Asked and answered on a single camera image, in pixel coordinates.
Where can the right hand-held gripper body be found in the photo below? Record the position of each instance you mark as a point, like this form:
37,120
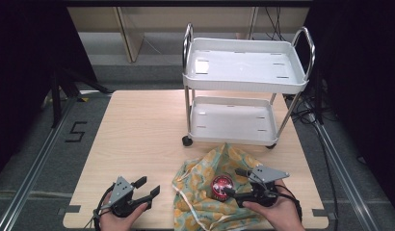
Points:
264,176

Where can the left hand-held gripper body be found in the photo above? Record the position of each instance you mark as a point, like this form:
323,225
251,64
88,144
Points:
120,192

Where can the red round can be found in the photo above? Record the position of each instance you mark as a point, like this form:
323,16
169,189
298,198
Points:
220,186

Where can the green yellow floral cloth bag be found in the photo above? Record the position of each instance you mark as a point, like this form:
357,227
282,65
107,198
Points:
198,199

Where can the white two-tier cart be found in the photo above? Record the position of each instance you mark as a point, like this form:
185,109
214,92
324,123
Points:
240,67

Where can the person's left hand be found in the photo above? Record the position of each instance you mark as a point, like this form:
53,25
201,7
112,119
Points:
117,223

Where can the person's right hand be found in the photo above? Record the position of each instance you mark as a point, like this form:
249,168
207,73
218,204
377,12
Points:
280,215

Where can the black metal stand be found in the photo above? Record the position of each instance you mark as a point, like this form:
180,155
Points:
65,83

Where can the beige wooden cabinet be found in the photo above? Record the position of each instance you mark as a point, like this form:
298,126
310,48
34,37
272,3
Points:
160,19

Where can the aluminium floor rail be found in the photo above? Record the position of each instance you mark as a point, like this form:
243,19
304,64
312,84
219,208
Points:
343,173
31,173

